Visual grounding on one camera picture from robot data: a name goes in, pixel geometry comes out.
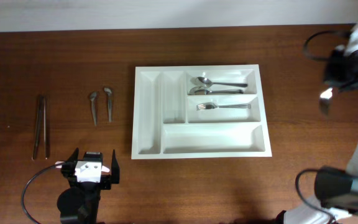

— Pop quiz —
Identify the steel fork nearer tray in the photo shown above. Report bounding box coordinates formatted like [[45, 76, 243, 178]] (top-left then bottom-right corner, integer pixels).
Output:
[[196, 102, 251, 111]]

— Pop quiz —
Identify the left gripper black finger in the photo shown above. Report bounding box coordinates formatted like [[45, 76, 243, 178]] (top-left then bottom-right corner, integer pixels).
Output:
[[61, 148, 79, 174], [110, 150, 120, 184]]

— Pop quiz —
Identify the white plastic cutlery tray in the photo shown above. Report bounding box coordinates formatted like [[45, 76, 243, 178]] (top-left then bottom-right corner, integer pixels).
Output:
[[132, 65, 272, 159]]

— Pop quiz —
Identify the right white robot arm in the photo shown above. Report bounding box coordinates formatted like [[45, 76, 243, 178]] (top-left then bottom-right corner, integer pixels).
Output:
[[273, 22, 358, 224]]

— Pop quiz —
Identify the steel fork farther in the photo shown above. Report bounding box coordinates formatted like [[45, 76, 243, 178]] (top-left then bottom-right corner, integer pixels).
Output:
[[319, 87, 333, 116]]

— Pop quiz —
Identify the small steel spoon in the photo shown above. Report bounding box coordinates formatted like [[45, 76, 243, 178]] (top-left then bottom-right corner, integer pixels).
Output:
[[104, 87, 113, 123], [89, 91, 98, 126]]

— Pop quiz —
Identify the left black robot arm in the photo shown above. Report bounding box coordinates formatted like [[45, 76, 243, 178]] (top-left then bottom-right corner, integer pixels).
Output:
[[57, 149, 120, 223]]

